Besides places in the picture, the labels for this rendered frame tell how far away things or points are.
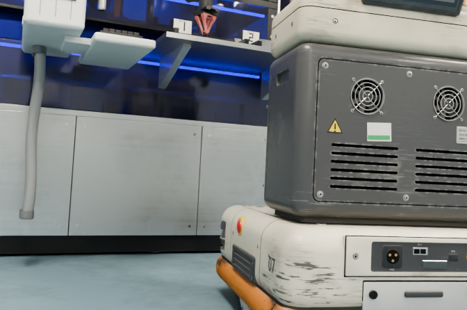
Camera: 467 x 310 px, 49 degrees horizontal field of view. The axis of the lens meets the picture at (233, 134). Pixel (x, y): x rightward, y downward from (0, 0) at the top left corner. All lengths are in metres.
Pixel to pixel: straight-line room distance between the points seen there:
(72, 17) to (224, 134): 0.98
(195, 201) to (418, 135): 1.30
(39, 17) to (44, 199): 0.81
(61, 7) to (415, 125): 1.09
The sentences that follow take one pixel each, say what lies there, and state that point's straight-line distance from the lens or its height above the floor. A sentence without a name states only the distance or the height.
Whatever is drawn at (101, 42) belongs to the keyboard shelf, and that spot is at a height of 0.78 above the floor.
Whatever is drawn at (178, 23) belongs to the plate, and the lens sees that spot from 2.39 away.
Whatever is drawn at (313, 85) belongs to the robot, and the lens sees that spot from 1.17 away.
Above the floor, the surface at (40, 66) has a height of 0.72.
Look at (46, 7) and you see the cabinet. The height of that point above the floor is 0.86.
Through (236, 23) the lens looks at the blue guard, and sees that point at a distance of 2.49.
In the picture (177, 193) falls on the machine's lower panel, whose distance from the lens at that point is 2.32.
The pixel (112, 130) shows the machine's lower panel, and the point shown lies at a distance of 2.25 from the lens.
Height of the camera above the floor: 0.39
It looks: 4 degrees up
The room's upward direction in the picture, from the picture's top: 3 degrees clockwise
